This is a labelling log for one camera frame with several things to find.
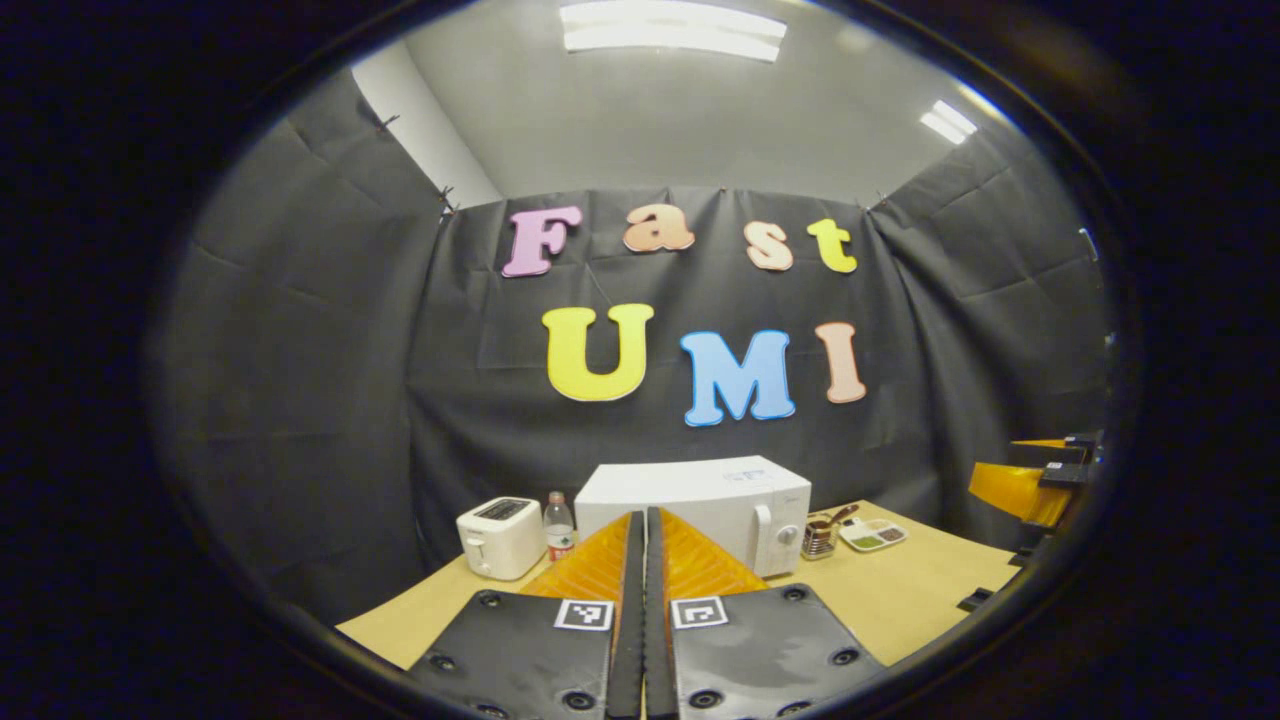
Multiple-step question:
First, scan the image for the clear plastic water bottle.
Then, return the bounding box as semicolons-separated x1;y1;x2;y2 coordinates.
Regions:
543;491;577;561

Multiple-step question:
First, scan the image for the large ceiling light panel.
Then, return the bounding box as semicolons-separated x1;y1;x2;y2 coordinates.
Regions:
560;0;788;63

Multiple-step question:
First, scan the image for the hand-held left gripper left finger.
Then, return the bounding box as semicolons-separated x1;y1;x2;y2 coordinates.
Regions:
410;510;646;720

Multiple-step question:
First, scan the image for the white microwave oven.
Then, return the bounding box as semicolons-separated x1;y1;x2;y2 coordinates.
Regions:
574;456;813;578

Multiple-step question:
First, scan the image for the white divided dish with beans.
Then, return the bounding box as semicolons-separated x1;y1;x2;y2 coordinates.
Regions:
838;517;909;553

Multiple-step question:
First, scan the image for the white toaster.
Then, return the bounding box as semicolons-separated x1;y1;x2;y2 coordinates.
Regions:
456;497;547;581

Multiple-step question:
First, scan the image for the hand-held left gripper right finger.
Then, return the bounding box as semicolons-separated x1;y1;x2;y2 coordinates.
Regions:
645;507;886;720

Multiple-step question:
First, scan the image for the small ceiling light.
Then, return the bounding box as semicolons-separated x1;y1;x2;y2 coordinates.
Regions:
920;98;979;144

